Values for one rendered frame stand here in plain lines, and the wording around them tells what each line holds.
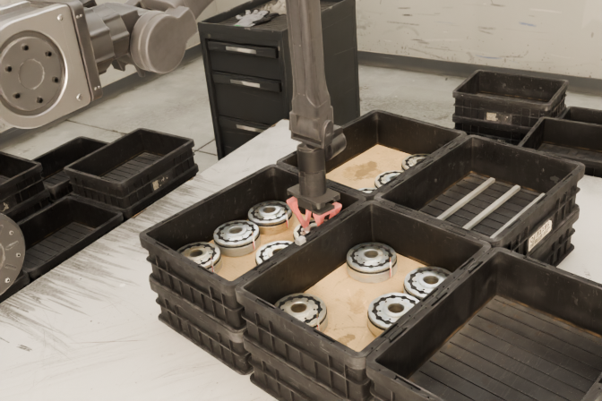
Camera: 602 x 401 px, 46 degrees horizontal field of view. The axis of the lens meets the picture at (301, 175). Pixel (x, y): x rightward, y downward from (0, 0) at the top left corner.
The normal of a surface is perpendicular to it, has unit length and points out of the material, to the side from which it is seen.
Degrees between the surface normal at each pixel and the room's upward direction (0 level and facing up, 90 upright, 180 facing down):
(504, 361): 0
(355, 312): 0
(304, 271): 90
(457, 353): 0
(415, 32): 90
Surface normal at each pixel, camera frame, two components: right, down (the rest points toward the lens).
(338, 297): -0.08, -0.88
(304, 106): -0.54, 0.56
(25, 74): 0.84, 0.19
